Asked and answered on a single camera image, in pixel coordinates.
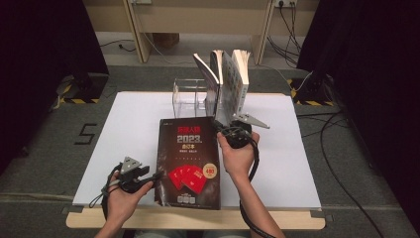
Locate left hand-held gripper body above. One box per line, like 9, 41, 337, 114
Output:
113, 156, 152, 194

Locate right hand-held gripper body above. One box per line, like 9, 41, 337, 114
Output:
224, 113, 270, 150

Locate purple magazine with blue spine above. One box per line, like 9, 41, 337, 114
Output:
192, 53, 222, 119

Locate white book with picture grid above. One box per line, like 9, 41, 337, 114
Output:
220, 49, 252, 128

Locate dark book with red cards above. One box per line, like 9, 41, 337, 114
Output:
154, 116, 222, 211

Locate clear acrylic book rack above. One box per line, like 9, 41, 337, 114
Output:
171, 77, 219, 119

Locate person's right hand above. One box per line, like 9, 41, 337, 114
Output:
216, 131, 262, 181

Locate person's left hand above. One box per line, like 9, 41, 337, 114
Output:
105, 179, 155, 229

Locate black stand base hazard tape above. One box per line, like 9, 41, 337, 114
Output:
286, 72, 337, 107
57, 72, 110, 105

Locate beige wooden desk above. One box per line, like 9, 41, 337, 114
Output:
82, 0, 320, 65

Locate light wooden table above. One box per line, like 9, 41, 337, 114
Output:
65, 91, 326, 231

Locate black curtain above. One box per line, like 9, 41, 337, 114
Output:
0, 0, 110, 177
296, 0, 420, 229

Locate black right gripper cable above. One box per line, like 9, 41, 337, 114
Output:
239, 132, 278, 238

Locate short black floor cable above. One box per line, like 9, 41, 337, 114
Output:
295, 111, 351, 138

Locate long black floor cable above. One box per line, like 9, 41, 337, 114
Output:
319, 110, 385, 238

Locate black cable bundle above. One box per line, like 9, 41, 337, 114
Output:
266, 3, 303, 68

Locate black floor cable with plug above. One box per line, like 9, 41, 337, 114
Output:
98, 39, 137, 54

